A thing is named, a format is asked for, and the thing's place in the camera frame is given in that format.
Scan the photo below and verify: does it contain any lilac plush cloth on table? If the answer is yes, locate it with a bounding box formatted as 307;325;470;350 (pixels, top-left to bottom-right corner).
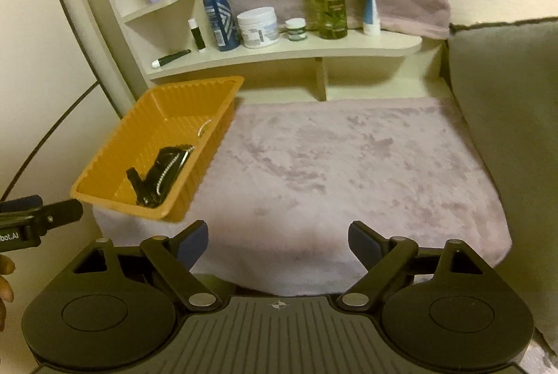
93;98;512;296

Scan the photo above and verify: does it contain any white pearl bead strand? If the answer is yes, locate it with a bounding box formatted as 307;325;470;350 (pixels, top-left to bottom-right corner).
155;145;195;201

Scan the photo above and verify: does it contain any blue white tube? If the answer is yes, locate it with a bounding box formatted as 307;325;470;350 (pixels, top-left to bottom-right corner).
363;0;381;37

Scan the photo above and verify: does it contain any small green white jar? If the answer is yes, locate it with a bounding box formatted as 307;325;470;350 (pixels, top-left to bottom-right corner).
285;17;307;42

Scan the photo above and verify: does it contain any orange plastic tray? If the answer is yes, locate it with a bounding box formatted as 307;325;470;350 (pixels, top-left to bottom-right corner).
71;76;244;222

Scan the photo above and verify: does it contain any blue spray bottle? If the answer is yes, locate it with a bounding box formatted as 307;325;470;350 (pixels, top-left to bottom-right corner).
203;0;240;51

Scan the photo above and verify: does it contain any white cream jar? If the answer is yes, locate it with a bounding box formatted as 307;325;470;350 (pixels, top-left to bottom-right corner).
237;7;279;49

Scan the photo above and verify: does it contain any dark pen with white cap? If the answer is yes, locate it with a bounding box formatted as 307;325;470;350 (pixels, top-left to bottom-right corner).
151;49;191;69

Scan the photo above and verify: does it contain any grey cushion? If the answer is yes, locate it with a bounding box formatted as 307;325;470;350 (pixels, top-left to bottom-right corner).
448;17;557;348

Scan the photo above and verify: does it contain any cream wooden shelf unit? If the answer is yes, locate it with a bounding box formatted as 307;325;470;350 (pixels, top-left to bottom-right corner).
61;0;449;112

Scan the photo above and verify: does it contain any white black lip balm stick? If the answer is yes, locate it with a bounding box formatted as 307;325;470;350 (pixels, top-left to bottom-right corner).
188;18;206;52

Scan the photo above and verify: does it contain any person's left hand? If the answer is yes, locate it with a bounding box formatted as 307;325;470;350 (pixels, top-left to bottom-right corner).
0;254;15;331

